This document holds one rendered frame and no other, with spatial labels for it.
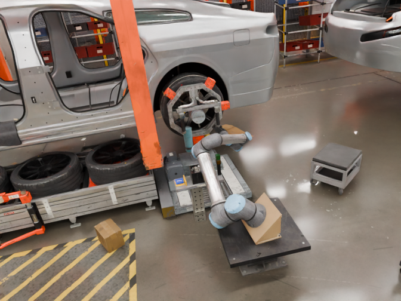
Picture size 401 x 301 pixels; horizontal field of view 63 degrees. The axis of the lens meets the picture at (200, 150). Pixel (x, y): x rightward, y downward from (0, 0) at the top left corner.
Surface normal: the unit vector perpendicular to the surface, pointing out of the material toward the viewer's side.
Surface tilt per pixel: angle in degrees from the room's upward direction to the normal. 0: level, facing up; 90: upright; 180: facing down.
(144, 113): 90
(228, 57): 90
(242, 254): 0
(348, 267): 0
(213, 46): 90
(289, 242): 0
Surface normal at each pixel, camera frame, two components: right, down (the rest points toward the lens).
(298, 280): -0.10, -0.87
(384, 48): -0.67, 0.41
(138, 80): 0.23, 0.46
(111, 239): 0.64, 0.32
